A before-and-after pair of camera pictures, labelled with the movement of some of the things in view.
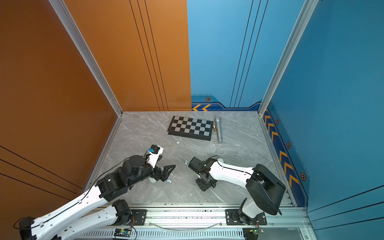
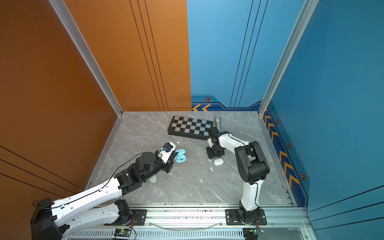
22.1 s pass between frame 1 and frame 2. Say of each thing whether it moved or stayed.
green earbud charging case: stayed
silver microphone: stayed
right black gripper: moved
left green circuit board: stayed
